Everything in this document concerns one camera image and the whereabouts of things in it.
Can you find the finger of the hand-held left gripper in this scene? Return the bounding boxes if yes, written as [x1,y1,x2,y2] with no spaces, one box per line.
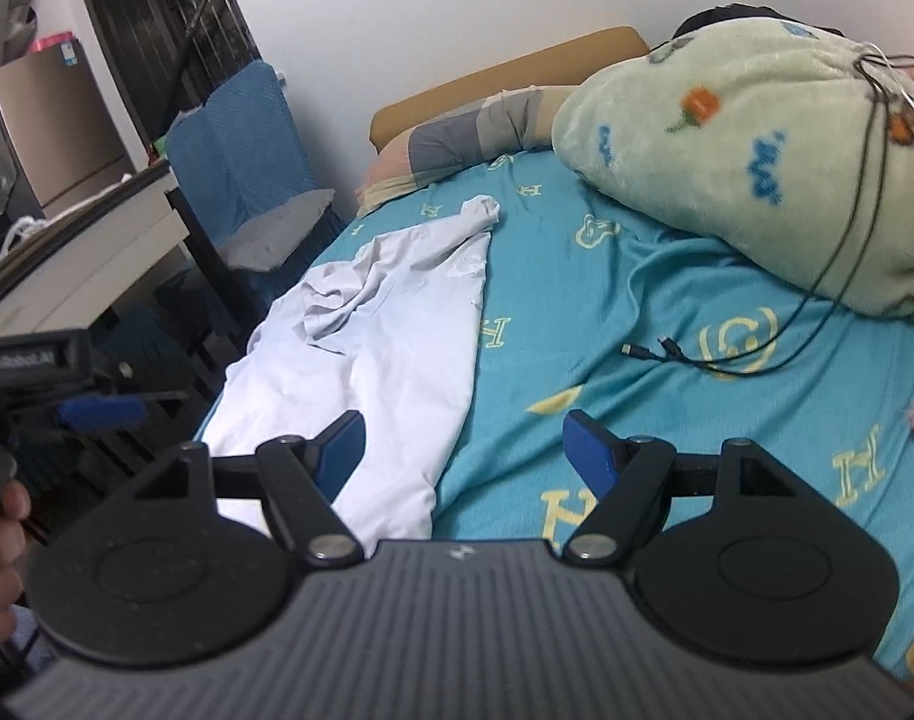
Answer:
[55,388,191,430]

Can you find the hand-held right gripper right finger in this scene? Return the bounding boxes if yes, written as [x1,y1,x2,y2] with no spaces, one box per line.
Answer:
[562,410,810,563]

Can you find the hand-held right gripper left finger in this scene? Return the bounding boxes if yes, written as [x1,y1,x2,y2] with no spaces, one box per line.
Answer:
[115,411,368,567]

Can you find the white garment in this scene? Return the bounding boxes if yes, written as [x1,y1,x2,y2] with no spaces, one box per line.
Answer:
[200,195,503,539]

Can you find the white table with dark top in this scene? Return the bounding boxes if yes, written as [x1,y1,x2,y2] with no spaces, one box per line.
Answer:
[0,161,229,391]

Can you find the white plastic bag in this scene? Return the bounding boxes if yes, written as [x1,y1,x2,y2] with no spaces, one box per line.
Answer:
[2,216,47,257]

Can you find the bed with teal printed sheet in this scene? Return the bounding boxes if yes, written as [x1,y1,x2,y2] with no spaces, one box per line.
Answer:
[194,142,914,698]

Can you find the bronze refrigerator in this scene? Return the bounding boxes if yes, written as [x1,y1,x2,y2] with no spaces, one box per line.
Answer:
[0,34,141,220]

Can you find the grey seat cushion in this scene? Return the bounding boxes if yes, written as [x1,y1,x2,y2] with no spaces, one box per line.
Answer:
[220,189,338,272]

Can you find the blue covered chair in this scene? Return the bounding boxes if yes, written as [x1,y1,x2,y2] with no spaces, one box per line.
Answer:
[164,60,347,320]

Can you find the plaid pillow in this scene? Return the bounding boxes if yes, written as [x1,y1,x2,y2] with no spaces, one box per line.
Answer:
[355,86,578,217]

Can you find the green plush blanket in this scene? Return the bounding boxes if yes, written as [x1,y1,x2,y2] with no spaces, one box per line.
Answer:
[550,15,914,346]

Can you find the dark barred window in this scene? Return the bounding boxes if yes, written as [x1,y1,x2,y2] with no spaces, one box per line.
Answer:
[77,0,268,158]

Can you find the dark cloth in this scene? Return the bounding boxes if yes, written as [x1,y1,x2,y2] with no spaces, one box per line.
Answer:
[670,4,848,40]

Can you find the black cable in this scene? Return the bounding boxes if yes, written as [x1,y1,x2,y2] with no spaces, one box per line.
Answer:
[658,52,897,376]
[620,52,914,377]

